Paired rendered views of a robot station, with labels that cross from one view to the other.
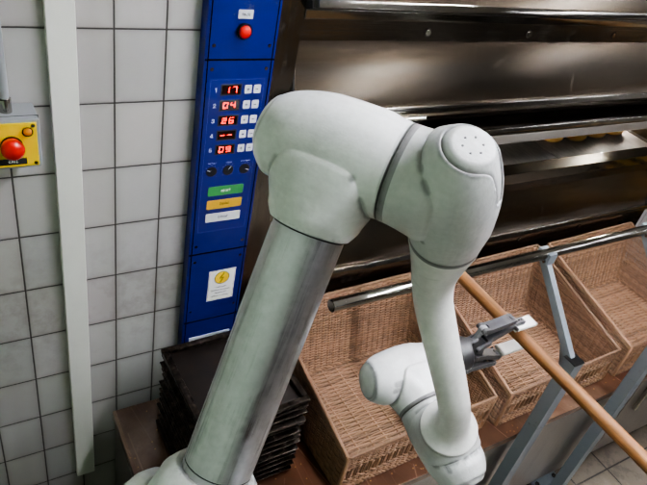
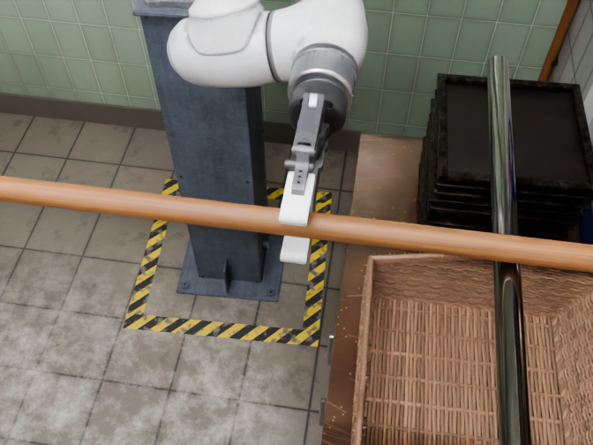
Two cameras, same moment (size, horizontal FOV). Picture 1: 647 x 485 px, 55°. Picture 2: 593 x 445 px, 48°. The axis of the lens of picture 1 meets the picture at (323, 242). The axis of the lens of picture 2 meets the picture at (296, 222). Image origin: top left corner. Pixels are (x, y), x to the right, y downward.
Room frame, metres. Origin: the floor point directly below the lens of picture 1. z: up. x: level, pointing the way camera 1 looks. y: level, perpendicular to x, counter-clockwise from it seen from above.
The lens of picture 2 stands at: (1.39, -0.78, 1.79)
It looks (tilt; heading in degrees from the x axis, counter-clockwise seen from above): 54 degrees down; 136
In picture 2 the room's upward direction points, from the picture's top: straight up
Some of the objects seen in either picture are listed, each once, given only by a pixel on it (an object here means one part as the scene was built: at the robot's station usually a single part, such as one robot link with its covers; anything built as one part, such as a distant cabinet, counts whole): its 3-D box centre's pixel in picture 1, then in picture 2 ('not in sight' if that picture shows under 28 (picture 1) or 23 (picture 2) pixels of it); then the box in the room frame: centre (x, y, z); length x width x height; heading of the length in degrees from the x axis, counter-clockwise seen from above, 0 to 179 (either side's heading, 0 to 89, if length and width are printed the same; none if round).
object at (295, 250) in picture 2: (509, 346); (296, 237); (1.07, -0.47, 1.15); 0.07 x 0.03 x 0.01; 127
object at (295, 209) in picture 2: (522, 323); (296, 198); (1.07, -0.47, 1.23); 0.07 x 0.03 x 0.01; 127
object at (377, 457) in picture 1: (380, 369); (499, 409); (1.34, -0.26, 0.72); 0.56 x 0.49 x 0.28; 128
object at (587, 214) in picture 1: (495, 213); not in sight; (1.91, -0.56, 1.02); 1.79 x 0.11 x 0.19; 127
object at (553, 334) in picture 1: (518, 325); not in sight; (1.70, -0.73, 0.72); 0.56 x 0.49 x 0.28; 128
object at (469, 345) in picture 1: (465, 351); (314, 124); (0.98, -0.35, 1.19); 0.09 x 0.07 x 0.08; 127
